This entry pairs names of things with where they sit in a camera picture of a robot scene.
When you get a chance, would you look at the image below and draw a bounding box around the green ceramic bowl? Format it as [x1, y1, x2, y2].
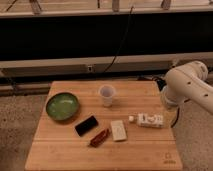
[46, 92, 80, 121]

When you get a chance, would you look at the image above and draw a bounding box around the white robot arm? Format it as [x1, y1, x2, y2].
[161, 61, 213, 115]

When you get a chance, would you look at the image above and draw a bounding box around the wooden table board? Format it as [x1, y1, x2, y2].
[25, 81, 183, 171]

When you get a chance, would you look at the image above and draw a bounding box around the black smartphone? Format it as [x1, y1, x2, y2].
[75, 116, 98, 136]

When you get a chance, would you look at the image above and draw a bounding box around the white soap bar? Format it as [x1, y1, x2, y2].
[111, 120, 127, 141]

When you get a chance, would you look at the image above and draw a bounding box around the white plastic bottle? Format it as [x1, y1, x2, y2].
[128, 113, 164, 128]

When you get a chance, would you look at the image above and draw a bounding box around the brown snack bar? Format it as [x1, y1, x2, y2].
[89, 129, 109, 147]

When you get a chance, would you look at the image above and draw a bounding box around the black hanging cable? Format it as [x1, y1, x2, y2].
[102, 5, 135, 74]

